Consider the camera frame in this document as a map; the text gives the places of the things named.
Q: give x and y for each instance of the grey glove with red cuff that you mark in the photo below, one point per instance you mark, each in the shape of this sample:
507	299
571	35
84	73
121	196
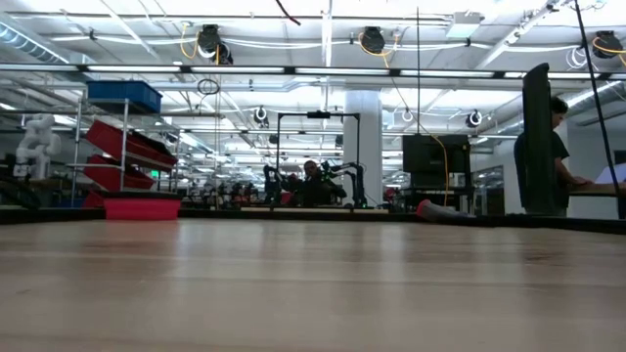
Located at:
440	211

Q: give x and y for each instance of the long ceiling light bar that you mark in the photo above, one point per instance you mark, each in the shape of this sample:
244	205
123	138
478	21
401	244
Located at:
137	69

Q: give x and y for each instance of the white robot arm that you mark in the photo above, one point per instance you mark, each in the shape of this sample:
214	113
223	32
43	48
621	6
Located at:
36	144

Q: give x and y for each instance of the white building pillar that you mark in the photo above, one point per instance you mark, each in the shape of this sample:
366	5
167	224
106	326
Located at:
369	146

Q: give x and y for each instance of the red shelf bin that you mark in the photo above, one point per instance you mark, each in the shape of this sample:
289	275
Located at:
105	176
94	200
112	139

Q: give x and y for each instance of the blue storage bin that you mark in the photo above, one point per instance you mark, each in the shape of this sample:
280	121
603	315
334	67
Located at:
124	93

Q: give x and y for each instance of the red plastic bin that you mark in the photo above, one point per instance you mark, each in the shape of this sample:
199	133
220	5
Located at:
142	210

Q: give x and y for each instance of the black monitor cart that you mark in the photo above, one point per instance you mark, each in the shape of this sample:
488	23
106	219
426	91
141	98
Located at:
430	200

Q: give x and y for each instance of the black gantry frame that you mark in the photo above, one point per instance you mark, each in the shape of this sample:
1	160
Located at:
278	156

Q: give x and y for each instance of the person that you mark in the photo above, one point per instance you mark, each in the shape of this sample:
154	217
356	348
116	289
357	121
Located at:
313	188
561	156

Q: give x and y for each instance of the glass door cabinet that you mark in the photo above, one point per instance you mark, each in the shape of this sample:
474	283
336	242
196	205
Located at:
489	195

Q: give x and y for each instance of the thin black slanted pole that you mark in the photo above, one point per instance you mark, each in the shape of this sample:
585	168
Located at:
592	73

